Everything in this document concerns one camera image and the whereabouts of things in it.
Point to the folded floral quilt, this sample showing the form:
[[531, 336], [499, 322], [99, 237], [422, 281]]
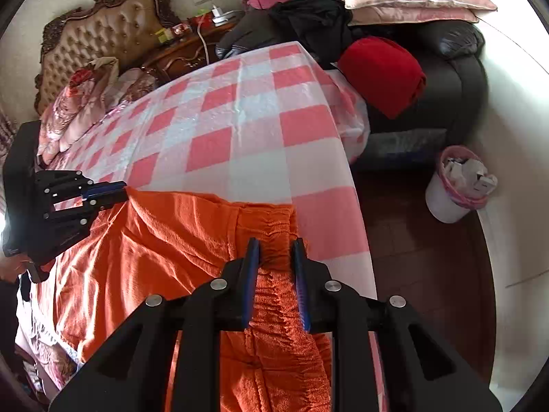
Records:
[[93, 92]]

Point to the white charger with cable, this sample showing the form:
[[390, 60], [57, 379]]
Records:
[[220, 17]]

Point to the white trash bin pink liner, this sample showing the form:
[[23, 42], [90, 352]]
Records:
[[461, 184]]

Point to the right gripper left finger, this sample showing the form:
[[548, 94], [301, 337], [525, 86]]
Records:
[[166, 354]]

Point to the tufted beige headboard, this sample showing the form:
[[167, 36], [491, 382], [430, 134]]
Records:
[[123, 29]]

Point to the left hand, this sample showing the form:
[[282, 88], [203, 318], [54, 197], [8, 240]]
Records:
[[12, 267]]

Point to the pink checkered plastic sheet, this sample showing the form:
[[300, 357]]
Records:
[[266, 127]]

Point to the black leather armchair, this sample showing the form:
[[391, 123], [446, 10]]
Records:
[[447, 110]]

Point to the red mug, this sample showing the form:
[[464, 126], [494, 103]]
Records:
[[203, 21]]

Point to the black clothing pile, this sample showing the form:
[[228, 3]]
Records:
[[320, 26]]

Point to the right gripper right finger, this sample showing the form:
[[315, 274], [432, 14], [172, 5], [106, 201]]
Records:
[[421, 370]]

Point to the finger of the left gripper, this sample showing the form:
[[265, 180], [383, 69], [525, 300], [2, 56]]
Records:
[[103, 189], [106, 200]]

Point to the orange pants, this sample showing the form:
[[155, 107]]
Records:
[[169, 244]]

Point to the red folded blanket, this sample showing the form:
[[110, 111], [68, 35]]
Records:
[[386, 75]]

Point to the floral bed sheet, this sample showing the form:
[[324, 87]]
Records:
[[54, 361]]

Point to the wooden nightstand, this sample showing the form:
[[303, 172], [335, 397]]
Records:
[[186, 55]]

